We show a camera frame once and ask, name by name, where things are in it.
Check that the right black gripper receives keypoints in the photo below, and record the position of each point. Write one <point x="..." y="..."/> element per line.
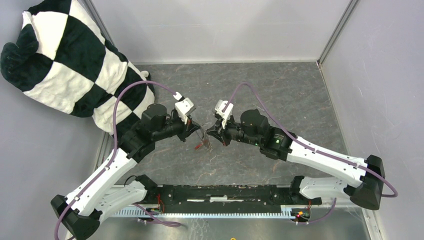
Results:
<point x="220" y="133"/>

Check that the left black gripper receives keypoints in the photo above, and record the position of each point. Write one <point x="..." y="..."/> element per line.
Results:
<point x="188" y="128"/>

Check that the silver metal keyring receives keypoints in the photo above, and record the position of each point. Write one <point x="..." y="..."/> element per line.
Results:
<point x="205" y="139"/>

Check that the key with red tag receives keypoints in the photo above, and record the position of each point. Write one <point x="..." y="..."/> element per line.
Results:
<point x="199" y="146"/>

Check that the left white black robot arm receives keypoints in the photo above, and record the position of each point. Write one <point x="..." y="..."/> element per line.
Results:
<point x="85" y="208"/>

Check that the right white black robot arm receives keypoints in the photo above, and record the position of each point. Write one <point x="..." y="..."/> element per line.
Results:
<point x="355" y="178"/>

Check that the silver toothed metal strip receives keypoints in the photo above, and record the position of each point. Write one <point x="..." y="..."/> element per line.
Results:
<point x="283" y="213"/>

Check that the black white checkered blanket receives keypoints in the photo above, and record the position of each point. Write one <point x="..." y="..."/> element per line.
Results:
<point x="62" y="60"/>

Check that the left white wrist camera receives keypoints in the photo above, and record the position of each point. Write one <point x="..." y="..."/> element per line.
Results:
<point x="184" y="107"/>

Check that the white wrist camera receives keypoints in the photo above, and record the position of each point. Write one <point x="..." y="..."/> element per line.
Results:
<point x="184" y="107"/>
<point x="223" y="111"/>

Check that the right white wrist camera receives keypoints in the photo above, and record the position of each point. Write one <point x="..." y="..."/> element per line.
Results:
<point x="223" y="111"/>

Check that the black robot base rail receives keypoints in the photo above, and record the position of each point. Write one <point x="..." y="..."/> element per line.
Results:
<point x="221" y="199"/>

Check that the left aluminium corner post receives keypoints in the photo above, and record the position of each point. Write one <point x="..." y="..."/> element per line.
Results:
<point x="94" y="14"/>

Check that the aluminium corner post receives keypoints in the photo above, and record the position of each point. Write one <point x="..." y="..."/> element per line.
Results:
<point x="94" y="14"/>
<point x="352" y="4"/>

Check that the right aluminium corner post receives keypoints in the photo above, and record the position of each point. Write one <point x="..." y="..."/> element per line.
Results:
<point x="352" y="4"/>

